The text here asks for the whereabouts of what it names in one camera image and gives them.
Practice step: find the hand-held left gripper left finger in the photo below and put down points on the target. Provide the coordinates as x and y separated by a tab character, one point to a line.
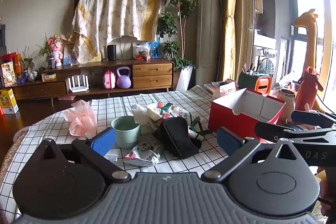
103	141

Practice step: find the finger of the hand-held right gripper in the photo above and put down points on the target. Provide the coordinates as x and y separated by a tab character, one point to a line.
304	116
267	130

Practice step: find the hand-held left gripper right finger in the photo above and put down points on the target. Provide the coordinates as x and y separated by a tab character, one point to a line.
227	140

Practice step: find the red cardboard box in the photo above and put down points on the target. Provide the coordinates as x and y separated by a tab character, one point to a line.
223	115

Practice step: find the pink mesh bath pouf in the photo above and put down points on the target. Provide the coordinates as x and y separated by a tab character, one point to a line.
81	119

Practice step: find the printed plastic packet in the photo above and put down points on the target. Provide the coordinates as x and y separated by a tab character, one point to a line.
141	156

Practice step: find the white fluffy towel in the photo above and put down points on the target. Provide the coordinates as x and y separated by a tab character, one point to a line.
141	119

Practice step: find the black fabric pouch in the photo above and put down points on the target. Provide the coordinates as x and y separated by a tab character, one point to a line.
176	138

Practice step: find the white red-green printed cloth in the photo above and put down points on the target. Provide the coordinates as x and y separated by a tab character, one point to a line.
172	111

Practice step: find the person's right hand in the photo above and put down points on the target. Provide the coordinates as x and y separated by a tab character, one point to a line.
331	187

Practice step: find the steel tumbler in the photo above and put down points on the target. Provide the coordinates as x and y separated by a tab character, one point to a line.
287	108

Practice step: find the pale green mug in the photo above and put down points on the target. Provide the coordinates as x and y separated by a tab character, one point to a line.
126	138

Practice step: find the red water bottle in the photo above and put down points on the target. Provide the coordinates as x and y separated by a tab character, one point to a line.
307	92

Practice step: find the green orange desk organizer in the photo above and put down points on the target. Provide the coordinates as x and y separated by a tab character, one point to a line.
263	85

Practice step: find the pink white paper packet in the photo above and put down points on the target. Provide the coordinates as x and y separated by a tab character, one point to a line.
227	90

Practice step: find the white checkered tablecloth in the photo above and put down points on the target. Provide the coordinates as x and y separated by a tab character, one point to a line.
52	132

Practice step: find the clear plastic box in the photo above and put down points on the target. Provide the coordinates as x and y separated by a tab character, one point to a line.
212	85

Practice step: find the white router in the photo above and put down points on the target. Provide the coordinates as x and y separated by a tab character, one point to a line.
78	86

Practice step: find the pink toy suitcase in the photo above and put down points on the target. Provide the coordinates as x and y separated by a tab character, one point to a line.
109	80

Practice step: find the purple kettlebell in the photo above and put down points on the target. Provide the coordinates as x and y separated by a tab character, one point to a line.
123	81

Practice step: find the cluster of pens and brushes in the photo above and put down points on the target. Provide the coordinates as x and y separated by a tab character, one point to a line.
249	69

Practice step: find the orange giraffe plush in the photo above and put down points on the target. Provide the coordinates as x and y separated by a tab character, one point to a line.
312	43

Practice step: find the white planter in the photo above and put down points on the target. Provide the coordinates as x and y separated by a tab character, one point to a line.
183	79

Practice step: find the wooden television cabinet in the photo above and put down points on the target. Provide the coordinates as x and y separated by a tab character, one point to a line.
152	74

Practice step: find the small brown carton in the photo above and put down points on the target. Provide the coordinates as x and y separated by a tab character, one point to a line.
49	77

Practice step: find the white laundry counter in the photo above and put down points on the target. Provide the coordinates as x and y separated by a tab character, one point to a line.
265	39

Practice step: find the clear glass vase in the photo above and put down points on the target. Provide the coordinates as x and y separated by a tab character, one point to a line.
104	54

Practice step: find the black cylinder speaker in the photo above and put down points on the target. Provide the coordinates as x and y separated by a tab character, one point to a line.
111	53

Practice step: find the blue white picture box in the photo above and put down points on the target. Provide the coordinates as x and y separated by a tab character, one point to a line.
68	54

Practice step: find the striped small vase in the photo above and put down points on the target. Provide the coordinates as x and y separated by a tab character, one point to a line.
51	63

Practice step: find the beige lace table cover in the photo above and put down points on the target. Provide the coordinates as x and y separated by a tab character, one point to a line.
10	154

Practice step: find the white shell-shaped ornament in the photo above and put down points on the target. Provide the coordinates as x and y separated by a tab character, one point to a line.
124	48

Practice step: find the small white cup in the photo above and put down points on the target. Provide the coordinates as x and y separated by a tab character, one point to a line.
35	74

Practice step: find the clear bag of red fruit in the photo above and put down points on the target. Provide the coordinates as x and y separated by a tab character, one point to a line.
141	52

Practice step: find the yellow carton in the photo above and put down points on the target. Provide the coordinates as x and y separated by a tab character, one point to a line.
9	102

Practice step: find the pink plush doll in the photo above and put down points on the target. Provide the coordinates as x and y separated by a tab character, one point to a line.
55	50

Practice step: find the green leafy plant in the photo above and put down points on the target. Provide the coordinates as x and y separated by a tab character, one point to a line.
44	48

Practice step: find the thin green plant in jar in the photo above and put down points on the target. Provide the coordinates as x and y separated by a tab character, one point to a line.
26	61

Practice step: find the white standing air conditioner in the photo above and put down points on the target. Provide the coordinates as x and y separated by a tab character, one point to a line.
207	29

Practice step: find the yellow white snack box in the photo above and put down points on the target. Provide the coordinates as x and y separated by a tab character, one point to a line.
8	74

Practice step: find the orange gift bag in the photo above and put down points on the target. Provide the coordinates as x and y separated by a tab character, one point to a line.
11	60

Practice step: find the floral yellow bed sheet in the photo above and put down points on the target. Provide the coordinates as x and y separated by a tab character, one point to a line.
118	8

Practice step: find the black shelf unit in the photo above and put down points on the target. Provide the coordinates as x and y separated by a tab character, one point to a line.
2	40

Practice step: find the green potted tree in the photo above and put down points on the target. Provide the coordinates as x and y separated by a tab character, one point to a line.
181	1

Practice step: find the wall switch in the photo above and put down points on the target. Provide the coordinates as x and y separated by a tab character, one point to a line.
292	29

